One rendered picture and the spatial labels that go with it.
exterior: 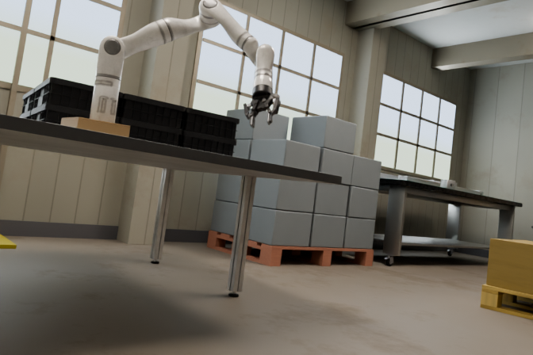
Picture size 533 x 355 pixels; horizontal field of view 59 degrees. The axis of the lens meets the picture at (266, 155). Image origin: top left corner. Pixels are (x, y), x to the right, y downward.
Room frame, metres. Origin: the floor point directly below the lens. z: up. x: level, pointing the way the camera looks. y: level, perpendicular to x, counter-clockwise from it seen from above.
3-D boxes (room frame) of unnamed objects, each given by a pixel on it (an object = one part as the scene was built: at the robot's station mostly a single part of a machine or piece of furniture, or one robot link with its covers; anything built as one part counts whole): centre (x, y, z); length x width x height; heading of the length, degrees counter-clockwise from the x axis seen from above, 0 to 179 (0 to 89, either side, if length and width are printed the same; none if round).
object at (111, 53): (1.77, 0.63, 1.00); 0.09 x 0.09 x 0.17; 18
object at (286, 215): (4.65, -0.36, 0.67); 1.34 x 0.93 x 1.33; 130
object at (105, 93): (1.78, 0.63, 0.84); 0.09 x 0.09 x 0.17; 38
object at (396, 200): (6.03, -2.15, 0.51); 2.84 x 1.12 x 1.03; 130
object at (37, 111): (2.12, 0.88, 0.76); 0.40 x 0.30 x 0.12; 34
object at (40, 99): (2.12, 0.88, 0.87); 0.40 x 0.30 x 0.11; 34
